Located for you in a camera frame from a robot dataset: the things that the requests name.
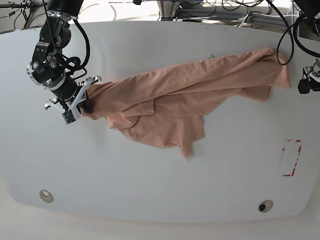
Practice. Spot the right round table grommet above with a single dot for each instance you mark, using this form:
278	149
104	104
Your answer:
265	206

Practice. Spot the red tape rectangle marking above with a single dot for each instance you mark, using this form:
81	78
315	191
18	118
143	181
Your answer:
289	157

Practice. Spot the left round table grommet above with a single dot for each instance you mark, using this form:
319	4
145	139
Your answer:
46	196

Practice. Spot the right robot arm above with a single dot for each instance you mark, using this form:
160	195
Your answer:
49	67

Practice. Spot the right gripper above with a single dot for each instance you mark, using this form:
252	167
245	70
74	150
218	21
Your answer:
70	94

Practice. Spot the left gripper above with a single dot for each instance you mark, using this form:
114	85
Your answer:
310	78

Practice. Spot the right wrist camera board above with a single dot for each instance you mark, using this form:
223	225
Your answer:
71	115

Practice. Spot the round table grommet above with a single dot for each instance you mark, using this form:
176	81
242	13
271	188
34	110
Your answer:
46	196
265	206

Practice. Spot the peach pink T-shirt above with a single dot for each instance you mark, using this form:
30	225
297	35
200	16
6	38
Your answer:
165	108

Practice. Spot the grey metal centre post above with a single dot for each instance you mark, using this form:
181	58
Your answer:
167	9

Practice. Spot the black tripod stand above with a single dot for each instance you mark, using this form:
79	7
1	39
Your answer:
17	14

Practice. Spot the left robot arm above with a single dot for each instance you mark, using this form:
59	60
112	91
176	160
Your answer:
309	11

